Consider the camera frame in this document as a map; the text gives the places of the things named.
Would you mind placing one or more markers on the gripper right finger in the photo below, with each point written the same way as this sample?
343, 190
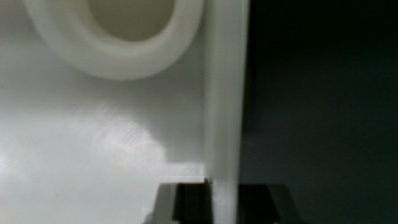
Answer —
267, 205

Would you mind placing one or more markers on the white square table top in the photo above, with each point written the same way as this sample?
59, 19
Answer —
121, 94

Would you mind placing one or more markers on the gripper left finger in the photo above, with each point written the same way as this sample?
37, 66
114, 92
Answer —
183, 206

